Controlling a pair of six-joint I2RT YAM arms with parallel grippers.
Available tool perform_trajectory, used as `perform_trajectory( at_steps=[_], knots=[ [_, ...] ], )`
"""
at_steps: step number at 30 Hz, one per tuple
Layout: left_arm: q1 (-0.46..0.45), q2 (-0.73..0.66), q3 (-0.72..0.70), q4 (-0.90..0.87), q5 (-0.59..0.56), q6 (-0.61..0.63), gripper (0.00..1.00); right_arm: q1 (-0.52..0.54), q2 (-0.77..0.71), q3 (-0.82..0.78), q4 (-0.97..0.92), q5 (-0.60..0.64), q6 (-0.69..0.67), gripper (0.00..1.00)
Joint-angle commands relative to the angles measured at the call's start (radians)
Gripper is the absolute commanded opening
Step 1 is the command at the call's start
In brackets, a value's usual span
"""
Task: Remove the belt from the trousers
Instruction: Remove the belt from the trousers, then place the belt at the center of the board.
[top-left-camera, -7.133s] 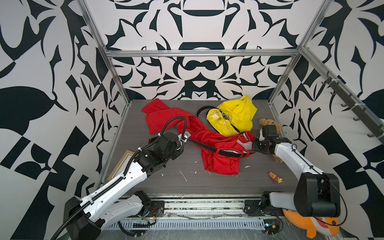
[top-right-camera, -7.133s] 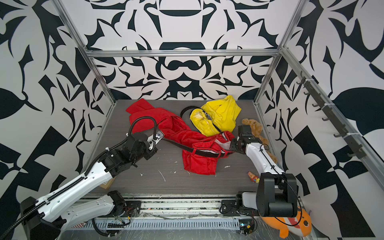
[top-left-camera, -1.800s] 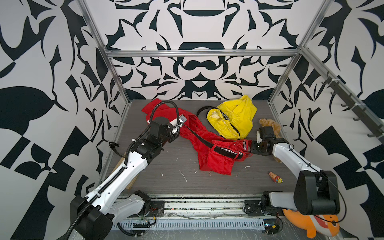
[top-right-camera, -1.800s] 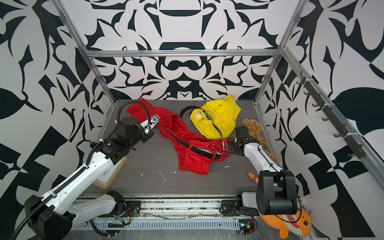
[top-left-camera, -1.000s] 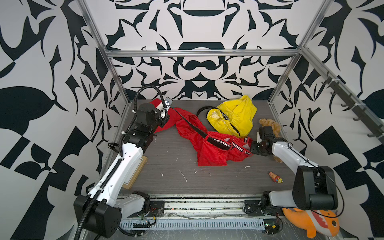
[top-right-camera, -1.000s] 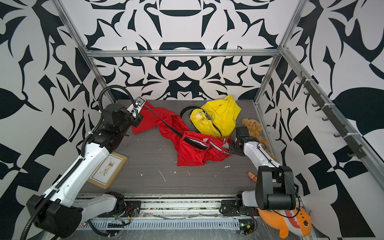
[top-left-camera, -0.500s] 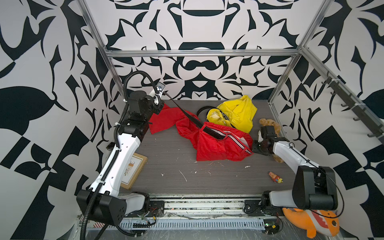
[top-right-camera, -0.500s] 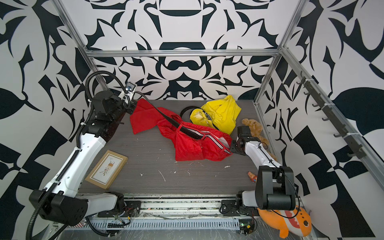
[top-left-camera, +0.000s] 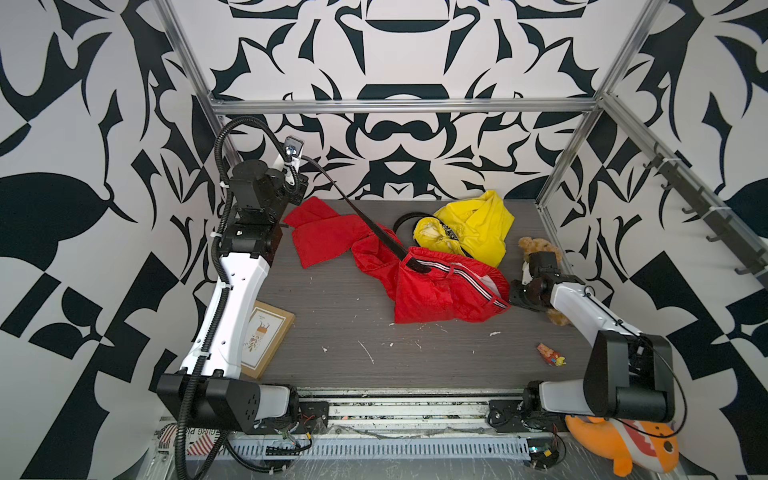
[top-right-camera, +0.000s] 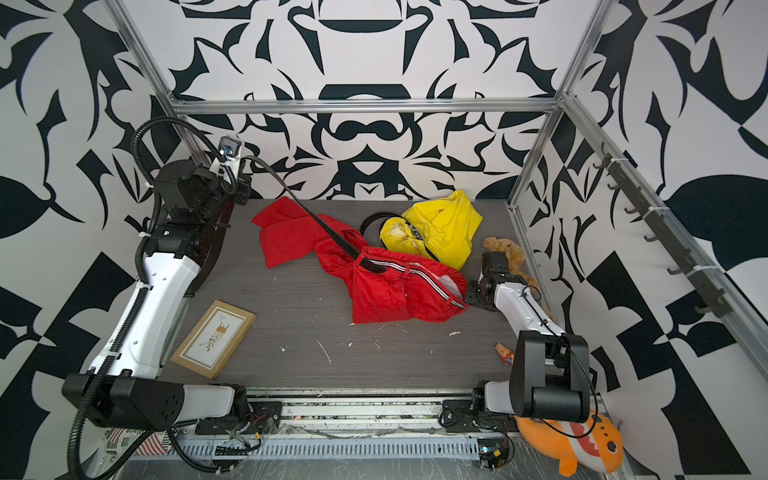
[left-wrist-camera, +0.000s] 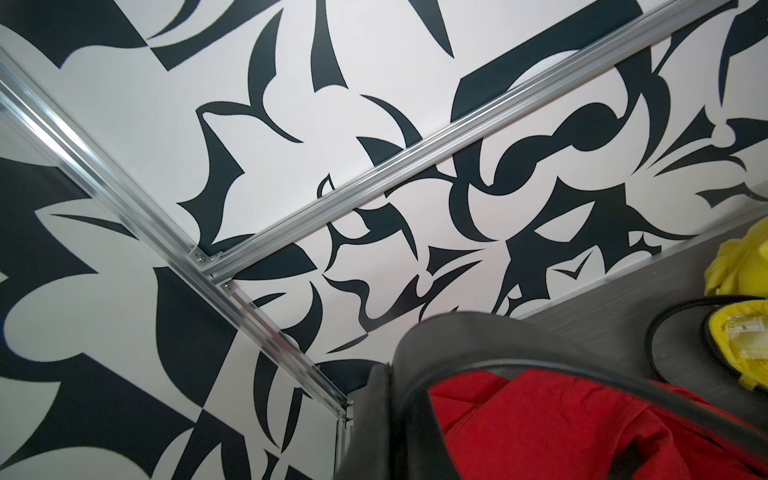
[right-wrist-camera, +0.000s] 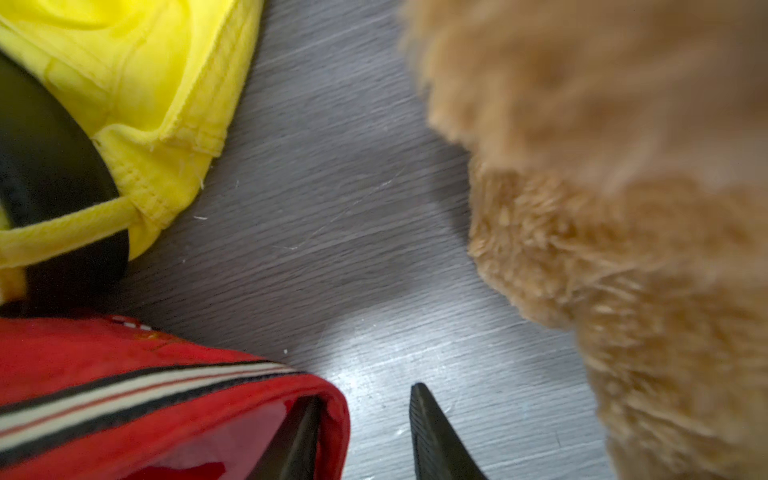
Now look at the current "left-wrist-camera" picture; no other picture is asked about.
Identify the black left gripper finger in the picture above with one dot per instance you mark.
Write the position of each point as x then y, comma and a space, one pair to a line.
369, 455

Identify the black belt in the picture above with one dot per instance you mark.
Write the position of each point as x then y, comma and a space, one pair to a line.
457, 343
679, 349

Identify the red trousers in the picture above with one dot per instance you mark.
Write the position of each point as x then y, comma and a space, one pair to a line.
546, 425

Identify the yellow trousers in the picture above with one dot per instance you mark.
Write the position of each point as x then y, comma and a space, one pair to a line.
737, 330

